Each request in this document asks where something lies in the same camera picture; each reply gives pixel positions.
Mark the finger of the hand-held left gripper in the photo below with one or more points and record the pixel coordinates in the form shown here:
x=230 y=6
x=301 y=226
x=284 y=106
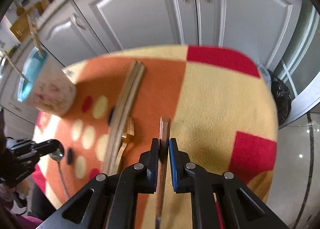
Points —
x=41 y=147

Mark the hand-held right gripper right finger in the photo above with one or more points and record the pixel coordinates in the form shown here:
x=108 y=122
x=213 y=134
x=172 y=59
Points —
x=175 y=169

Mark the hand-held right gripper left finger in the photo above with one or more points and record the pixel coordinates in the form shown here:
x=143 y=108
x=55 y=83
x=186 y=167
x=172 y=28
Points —
x=153 y=169

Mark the metal spoon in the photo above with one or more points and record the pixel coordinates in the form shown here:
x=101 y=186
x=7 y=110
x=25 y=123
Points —
x=58 y=155

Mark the floral white cup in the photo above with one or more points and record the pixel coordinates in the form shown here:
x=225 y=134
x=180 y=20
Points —
x=52 y=89

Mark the person's pink clothing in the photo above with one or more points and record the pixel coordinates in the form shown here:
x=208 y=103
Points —
x=38 y=179

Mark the gold fork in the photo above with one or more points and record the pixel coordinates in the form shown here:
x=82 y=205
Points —
x=130 y=129

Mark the checkered red orange yellow blanket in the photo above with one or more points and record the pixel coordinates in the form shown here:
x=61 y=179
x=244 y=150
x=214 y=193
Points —
x=212 y=109

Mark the grey cabinet door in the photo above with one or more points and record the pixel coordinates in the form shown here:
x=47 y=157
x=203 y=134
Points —
x=135 y=14
x=250 y=19
x=62 y=36

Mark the black trash bag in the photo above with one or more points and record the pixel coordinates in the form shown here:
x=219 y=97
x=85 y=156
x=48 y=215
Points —
x=281 y=99

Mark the clear plastic bag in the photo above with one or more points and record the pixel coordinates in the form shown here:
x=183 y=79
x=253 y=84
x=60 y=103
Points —
x=264 y=74

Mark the white wood-grain panel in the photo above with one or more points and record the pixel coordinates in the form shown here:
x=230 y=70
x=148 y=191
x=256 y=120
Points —
x=302 y=99

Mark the glass sliding door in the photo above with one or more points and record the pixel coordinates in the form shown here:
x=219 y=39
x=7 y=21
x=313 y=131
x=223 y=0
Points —
x=300 y=44

